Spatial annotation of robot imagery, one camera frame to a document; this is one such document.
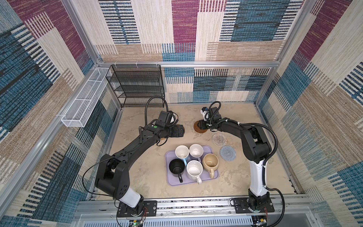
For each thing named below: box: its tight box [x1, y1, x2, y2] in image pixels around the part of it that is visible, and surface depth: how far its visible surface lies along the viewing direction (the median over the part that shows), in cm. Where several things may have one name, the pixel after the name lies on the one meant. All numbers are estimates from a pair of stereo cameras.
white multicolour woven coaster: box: [211, 133, 228, 148], surface depth 101 cm
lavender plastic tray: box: [202, 145, 214, 157], surface depth 96 cm
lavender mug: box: [189, 143, 204, 158], surface depth 89 cm
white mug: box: [186, 159, 204, 185], surface depth 81 cm
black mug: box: [169, 158, 185, 184], surface depth 81 cm
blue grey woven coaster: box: [219, 145, 237, 162], surface depth 93 cm
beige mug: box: [202, 153, 219, 179], surface depth 81 cm
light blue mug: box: [174, 144, 190, 166], surface depth 87 cm
